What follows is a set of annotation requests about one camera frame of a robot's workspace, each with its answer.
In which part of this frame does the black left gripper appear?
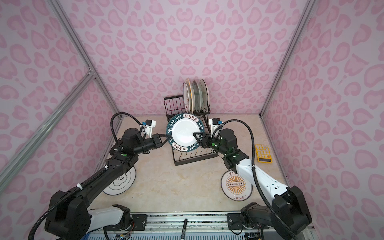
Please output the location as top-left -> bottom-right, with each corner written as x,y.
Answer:
134,134 -> 172,156

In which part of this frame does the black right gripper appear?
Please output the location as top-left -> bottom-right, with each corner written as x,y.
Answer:
193,132 -> 230,156

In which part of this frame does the green-rim lettered white plate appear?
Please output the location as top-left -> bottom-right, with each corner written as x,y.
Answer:
166,113 -> 205,152

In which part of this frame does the orange sunburst plate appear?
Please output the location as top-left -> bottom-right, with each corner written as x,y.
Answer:
183,82 -> 191,113
221,171 -> 253,202

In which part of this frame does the light blue flower plate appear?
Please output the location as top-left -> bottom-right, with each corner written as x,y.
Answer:
192,80 -> 202,113

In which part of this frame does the white floral speckled plate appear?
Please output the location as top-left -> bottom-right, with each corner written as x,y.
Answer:
199,80 -> 210,112

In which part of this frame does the white plate green ring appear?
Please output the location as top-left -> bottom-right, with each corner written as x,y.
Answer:
102,165 -> 137,196

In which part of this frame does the cat pumpkin star plate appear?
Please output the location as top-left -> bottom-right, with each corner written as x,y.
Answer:
186,79 -> 195,114

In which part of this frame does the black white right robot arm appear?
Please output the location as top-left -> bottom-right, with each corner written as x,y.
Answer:
193,119 -> 312,240

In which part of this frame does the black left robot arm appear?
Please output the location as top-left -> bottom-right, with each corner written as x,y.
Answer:
28,121 -> 171,240

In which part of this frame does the black two-tier dish rack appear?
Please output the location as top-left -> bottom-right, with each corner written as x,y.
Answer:
164,95 -> 218,166

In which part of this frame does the yellow calculator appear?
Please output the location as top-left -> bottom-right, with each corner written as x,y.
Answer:
255,144 -> 273,164

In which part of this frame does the black marker pen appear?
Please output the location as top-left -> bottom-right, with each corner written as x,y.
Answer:
181,219 -> 188,240

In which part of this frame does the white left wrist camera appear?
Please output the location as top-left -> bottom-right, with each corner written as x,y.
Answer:
142,120 -> 157,138

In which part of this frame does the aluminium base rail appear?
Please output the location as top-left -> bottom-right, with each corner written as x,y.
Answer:
55,209 -> 320,240

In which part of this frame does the diagonal aluminium frame bar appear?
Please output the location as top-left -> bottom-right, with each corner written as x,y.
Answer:
1,71 -> 94,193

